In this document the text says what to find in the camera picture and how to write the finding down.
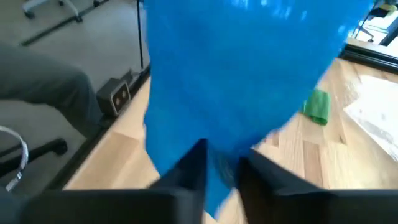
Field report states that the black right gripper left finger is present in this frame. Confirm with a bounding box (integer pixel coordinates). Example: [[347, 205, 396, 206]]
[[19, 138, 209, 224]]

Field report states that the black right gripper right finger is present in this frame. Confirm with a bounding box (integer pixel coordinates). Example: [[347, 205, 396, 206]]
[[238, 150, 398, 224]]

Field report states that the green elastic bandage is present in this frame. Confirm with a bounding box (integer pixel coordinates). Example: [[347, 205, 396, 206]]
[[301, 88, 331, 126]]

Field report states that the blue elastic bandage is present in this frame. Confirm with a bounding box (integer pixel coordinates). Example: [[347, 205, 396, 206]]
[[142, 0, 374, 219]]

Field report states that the black office chair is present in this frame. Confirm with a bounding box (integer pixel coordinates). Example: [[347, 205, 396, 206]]
[[0, 125, 68, 193]]

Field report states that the clear plastic bag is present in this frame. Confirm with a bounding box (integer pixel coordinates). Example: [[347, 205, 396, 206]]
[[343, 73, 398, 162]]

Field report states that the person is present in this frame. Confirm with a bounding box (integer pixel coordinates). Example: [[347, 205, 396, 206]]
[[0, 42, 104, 138]]

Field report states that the grey camera box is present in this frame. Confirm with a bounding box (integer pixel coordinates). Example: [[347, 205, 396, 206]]
[[96, 77, 132, 118]]

